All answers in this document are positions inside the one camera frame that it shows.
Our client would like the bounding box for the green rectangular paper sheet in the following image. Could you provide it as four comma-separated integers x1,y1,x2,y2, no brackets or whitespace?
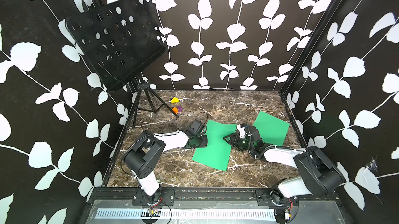
192,120,237,171

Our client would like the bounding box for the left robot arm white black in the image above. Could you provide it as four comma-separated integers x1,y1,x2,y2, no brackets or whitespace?
122,130,208,202

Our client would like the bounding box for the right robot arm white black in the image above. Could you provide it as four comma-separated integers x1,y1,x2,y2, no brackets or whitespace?
223,124,345,206

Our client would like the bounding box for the yellow toy block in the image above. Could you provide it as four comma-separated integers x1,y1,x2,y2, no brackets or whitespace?
171,97,180,103

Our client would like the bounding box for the black perforated music stand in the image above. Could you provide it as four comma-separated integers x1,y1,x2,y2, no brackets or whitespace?
65,0,180,128

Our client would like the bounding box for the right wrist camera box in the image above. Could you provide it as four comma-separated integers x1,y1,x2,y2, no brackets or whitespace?
237,124,247,139

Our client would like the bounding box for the black front mounting rail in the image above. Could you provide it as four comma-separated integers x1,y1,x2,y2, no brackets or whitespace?
85,187,342,209

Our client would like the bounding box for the white slotted cable duct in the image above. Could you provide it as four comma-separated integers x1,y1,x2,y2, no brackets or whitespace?
94,208,276,222

